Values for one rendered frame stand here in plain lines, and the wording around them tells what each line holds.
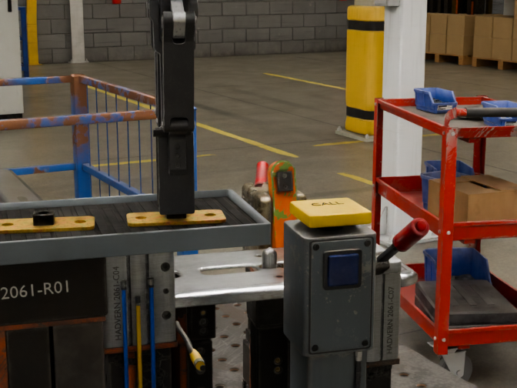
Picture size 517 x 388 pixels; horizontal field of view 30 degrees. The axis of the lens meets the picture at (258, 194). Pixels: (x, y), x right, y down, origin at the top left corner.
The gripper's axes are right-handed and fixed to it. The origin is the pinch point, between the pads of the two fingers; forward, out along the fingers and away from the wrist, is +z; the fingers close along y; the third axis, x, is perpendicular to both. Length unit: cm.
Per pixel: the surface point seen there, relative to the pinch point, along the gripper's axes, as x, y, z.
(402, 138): -149, 388, 67
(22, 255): 12.5, -7.2, 4.8
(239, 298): -9.6, 26.1, 21.1
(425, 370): -48, 67, 50
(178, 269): -3.2, 36.5, 20.4
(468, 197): -111, 203, 54
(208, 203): -3.5, 5.4, 4.3
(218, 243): -3.0, -5.6, 5.1
